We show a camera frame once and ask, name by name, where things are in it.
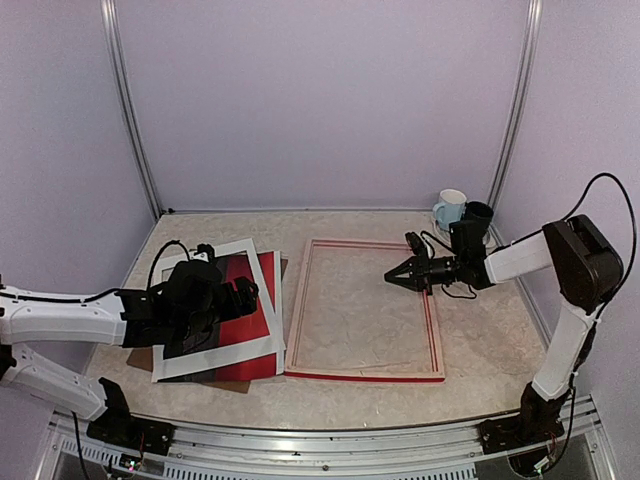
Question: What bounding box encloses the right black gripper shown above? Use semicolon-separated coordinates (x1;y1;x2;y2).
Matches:
385;246;467;294

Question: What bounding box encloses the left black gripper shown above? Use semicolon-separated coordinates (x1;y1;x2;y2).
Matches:
173;276;258;342

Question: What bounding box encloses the red black photo print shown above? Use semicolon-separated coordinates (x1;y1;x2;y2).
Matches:
159;251;282;384

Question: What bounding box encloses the white mat board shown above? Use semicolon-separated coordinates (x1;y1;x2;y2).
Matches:
150;238;289;384

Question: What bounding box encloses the clear glass sheet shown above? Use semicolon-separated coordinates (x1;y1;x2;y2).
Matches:
297;247;434;374

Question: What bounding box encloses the wooden red picture frame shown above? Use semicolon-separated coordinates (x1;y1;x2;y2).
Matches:
283;237;447;385

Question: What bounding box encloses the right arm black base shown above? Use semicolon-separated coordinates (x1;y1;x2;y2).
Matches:
478;383;569;455

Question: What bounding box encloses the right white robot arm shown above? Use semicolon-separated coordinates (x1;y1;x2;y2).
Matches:
384;214;624;402

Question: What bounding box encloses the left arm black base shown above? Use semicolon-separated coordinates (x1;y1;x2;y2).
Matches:
87;377;176;456

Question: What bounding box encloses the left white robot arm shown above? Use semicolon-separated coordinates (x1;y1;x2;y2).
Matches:
1;260;259;445

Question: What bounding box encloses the brown backing board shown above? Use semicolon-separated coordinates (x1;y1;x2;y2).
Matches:
125;248;290;395

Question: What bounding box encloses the light blue mug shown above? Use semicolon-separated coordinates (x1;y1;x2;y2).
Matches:
432;189;467;230

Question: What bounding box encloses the white coaster plate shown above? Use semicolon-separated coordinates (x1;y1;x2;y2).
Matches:
431;217;498;252

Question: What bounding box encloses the dark green mug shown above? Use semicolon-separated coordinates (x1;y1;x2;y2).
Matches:
462;201;494;235

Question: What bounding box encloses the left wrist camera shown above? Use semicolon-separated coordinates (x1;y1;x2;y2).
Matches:
189;243;216;263

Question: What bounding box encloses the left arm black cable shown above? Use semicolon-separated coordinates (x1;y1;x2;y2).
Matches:
147;239;194;291

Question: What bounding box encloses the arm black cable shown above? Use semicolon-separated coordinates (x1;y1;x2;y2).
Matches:
147;239;194;291
564;172;632;311

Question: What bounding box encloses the aluminium front rail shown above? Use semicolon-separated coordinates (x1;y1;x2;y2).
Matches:
34;394;616;480

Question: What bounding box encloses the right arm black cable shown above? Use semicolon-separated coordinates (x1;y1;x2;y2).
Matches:
564;172;632;311

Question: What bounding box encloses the right aluminium corner post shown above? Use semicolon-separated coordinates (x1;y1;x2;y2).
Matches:
487;0;544;214

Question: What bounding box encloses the aluminium corner post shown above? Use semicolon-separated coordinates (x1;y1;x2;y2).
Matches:
487;0;544;214
100;0;163;221

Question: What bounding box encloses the left aluminium corner post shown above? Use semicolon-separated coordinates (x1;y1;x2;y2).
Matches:
100;0;163;221

